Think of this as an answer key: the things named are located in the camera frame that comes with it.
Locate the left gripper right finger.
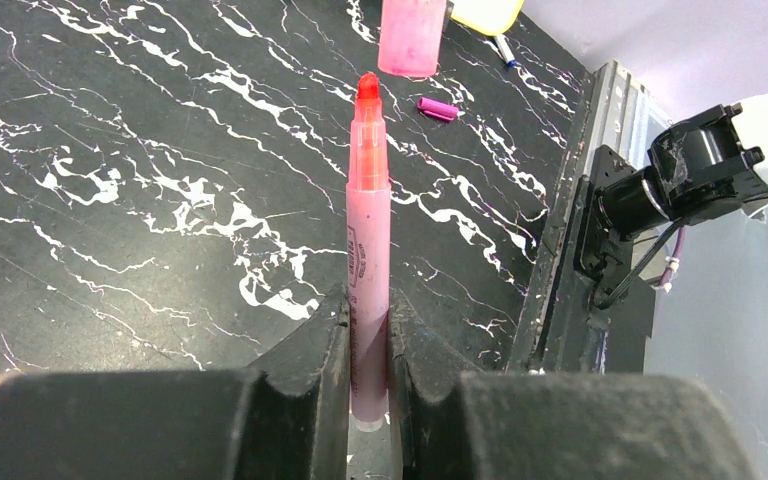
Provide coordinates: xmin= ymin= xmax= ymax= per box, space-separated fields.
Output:
xmin=388 ymin=291 xmax=756 ymax=479

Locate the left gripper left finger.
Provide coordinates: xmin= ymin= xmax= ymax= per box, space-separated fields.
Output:
xmin=0 ymin=285 xmax=349 ymax=479

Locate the light pink pen cap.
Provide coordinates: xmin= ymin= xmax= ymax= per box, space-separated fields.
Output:
xmin=377 ymin=0 xmax=447 ymax=78

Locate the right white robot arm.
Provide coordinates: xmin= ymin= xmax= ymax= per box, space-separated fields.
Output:
xmin=576 ymin=93 xmax=768 ymax=309

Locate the blue-tipped white marker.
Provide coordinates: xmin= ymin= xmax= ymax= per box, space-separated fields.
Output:
xmin=493 ymin=34 xmax=519 ymax=69

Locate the yellow-framed whiteboard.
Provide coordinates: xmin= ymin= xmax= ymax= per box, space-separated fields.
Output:
xmin=451 ymin=0 xmax=525 ymax=36

